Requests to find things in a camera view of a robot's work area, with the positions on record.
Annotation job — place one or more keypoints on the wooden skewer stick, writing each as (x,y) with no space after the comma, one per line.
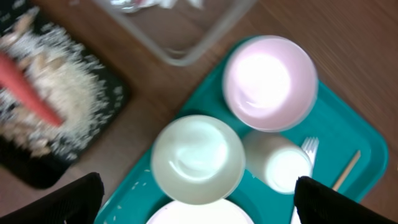
(346,171)

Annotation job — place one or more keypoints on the pink round plate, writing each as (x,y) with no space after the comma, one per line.
(220,212)

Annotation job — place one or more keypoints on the black plastic waste tray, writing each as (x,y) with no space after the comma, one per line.
(44,172)

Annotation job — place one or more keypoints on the white napkin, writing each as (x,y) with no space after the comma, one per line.
(130,6)

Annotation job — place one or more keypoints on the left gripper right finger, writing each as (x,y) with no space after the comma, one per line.
(319,204)

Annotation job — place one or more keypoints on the white bowl with food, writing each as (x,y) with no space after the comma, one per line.
(197,160)

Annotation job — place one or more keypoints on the orange carrot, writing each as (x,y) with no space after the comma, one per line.
(13,80)

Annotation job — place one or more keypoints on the white plastic fork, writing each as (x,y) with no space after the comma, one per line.
(310,146)

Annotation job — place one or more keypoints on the clear plastic storage bin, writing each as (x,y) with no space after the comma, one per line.
(180,35)

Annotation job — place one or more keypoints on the white paper cup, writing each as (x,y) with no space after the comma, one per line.
(275,160)

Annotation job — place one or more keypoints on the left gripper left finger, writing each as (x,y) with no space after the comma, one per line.
(77,202)

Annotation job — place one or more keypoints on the rice and food scraps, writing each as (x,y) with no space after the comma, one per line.
(60,80)

